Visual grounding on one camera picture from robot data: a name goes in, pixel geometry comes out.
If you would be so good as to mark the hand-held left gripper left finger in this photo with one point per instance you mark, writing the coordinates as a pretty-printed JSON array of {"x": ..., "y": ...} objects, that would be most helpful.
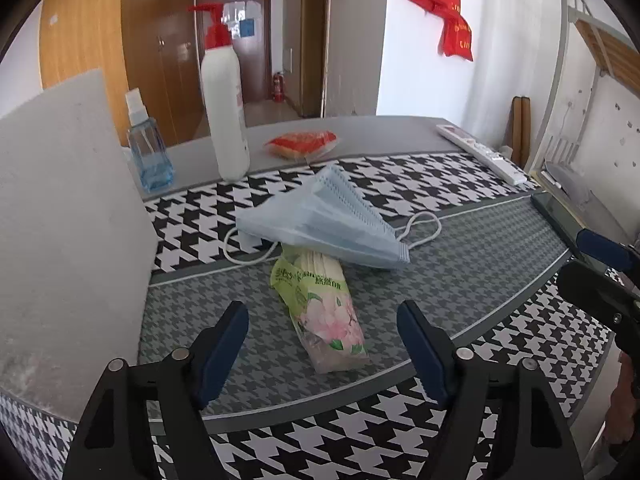
[{"x": 222, "y": 355}]

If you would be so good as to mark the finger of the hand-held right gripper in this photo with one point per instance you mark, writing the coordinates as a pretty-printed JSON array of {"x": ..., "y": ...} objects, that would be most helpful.
[
  {"x": 590, "y": 290},
  {"x": 600, "y": 250}
]

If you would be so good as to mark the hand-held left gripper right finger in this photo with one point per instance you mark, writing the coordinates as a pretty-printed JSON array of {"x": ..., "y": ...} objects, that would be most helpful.
[{"x": 425, "y": 355}]

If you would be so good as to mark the floral tissue packet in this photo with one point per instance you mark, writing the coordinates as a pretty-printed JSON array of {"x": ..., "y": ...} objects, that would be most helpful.
[{"x": 325, "y": 310}]

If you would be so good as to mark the white styrofoam box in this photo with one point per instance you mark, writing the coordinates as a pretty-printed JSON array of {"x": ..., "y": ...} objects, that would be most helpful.
[{"x": 65, "y": 235}]

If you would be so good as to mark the brown wooden slats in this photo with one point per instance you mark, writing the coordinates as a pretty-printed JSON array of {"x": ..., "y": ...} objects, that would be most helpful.
[{"x": 521, "y": 130}]

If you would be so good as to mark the white remote control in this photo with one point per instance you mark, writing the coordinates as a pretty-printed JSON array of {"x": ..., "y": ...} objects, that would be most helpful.
[{"x": 480, "y": 150}]

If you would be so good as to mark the blue face mask stack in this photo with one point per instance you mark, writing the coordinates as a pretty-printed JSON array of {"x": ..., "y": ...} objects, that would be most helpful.
[{"x": 325, "y": 215}]

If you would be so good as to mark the clear blue spray bottle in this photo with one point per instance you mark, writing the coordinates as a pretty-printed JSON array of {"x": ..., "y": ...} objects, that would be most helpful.
[{"x": 150, "y": 160}]

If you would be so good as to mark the red snack packet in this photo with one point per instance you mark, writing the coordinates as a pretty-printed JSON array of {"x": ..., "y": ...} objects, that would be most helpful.
[{"x": 300, "y": 142}]

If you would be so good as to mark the white pump bottle red top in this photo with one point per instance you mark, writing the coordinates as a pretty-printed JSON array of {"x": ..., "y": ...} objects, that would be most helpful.
[{"x": 225, "y": 110}]

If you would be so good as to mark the red fire extinguisher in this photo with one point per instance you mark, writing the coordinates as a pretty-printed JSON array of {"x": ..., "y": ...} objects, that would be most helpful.
[{"x": 278, "y": 87}]

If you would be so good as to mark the dark brown entrance door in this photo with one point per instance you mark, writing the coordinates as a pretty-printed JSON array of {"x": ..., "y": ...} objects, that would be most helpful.
[{"x": 260, "y": 60}]

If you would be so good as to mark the wooden wardrobe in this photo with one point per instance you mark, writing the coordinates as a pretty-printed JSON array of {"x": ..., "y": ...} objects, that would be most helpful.
[{"x": 150, "y": 35}]

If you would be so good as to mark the white metal bunk bed frame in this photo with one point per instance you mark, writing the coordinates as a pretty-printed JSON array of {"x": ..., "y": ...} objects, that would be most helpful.
[{"x": 562, "y": 35}]

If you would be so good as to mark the brown door frame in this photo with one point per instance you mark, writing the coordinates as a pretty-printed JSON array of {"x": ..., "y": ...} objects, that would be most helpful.
[{"x": 315, "y": 35}]

